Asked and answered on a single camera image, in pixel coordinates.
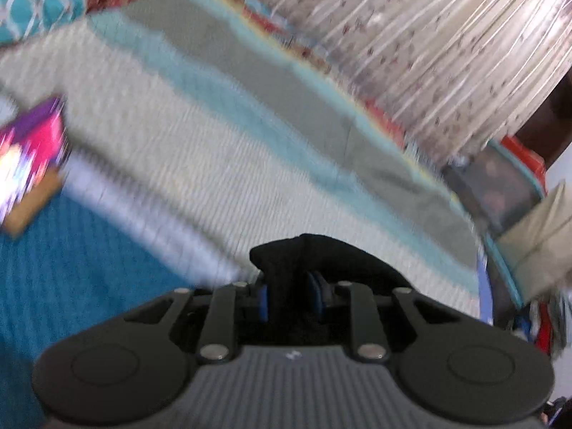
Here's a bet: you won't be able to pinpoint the black pants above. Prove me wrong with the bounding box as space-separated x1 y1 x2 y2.
249 233 411 347

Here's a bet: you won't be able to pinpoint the floral beige curtain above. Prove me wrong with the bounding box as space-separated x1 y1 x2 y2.
259 0 571 163

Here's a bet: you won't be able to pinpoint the teal patterned pillow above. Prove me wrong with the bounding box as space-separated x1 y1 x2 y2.
0 0 87 45

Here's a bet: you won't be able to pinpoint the blue white patterned bedsheet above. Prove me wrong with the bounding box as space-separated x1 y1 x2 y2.
1 0 481 428

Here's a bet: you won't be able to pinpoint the pink purple box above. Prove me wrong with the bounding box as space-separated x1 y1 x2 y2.
1 96 68 238

